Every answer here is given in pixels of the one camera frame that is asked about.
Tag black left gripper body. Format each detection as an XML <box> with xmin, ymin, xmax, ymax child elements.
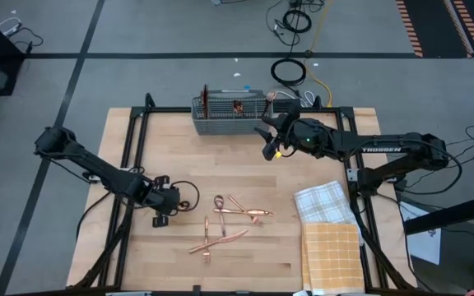
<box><xmin>140</xmin><ymin>183</ymin><xmax>181</xmax><ymax>217</ymax></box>

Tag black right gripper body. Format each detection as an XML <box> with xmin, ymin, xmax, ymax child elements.
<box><xmin>280</xmin><ymin>118</ymin><xmax>337</xmax><ymax>160</ymax></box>

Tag grey plastic cutlery basket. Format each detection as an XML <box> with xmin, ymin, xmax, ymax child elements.
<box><xmin>190</xmin><ymin>86</ymin><xmax>274</xmax><ymax>136</ymax></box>

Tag white plaid cloth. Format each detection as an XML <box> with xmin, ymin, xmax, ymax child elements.
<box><xmin>293</xmin><ymin>179</ymin><xmax>364</xmax><ymax>246</ymax></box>

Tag orange plaid cloth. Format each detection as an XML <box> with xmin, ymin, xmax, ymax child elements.
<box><xmin>300</xmin><ymin>222</ymin><xmax>366</xmax><ymax>295</ymax></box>

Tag white paper sheet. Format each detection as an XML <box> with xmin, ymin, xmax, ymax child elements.
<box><xmin>399</xmin><ymin>201</ymin><xmax>444</xmax><ymax>266</ymax></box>

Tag black desk beam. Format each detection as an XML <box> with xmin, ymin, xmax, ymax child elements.
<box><xmin>403</xmin><ymin>192</ymin><xmax>474</xmax><ymax>235</ymax></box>

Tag black mat orange stripes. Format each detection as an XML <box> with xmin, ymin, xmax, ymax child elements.
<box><xmin>395</xmin><ymin>0</ymin><xmax>474</xmax><ymax>58</ymax></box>

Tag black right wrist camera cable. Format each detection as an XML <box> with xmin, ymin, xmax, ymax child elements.
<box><xmin>281</xmin><ymin>140</ymin><xmax>300</xmax><ymax>160</ymax></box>

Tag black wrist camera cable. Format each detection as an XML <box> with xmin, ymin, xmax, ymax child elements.
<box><xmin>281</xmin><ymin>140</ymin><xmax>300</xmax><ymax>160</ymax></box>
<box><xmin>170</xmin><ymin>180</ymin><xmax>201</xmax><ymax>213</ymax></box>

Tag black left wrist camera cable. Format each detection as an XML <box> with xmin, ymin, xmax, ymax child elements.
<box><xmin>170</xmin><ymin>180</ymin><xmax>201</xmax><ymax>213</ymax></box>

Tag large coiled black cable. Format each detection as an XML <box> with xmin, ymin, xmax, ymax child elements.
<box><xmin>270</xmin><ymin>57</ymin><xmax>308</xmax><ymax>87</ymax></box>

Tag black aluminium table frame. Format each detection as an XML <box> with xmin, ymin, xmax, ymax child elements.
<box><xmin>72</xmin><ymin>92</ymin><xmax>417</xmax><ymax>296</ymax></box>

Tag black hanging power cable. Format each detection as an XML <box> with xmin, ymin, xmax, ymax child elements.
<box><xmin>75</xmin><ymin>191</ymin><xmax>114</xmax><ymax>239</ymax></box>

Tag small coiled black cable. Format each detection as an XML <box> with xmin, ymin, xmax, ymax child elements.
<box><xmin>281</xmin><ymin>8</ymin><xmax>313</xmax><ymax>35</ymax></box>

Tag yellow floor cable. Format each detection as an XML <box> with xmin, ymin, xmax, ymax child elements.
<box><xmin>302</xmin><ymin>0</ymin><xmax>334</xmax><ymax>109</ymax></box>

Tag black floor cable with plug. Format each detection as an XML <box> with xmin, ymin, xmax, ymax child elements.
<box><xmin>12</xmin><ymin>26</ymin><xmax>44</xmax><ymax>54</ymax></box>

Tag white floor cable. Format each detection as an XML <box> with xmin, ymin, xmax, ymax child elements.
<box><xmin>0</xmin><ymin>16</ymin><xmax>22</xmax><ymax>38</ymax></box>

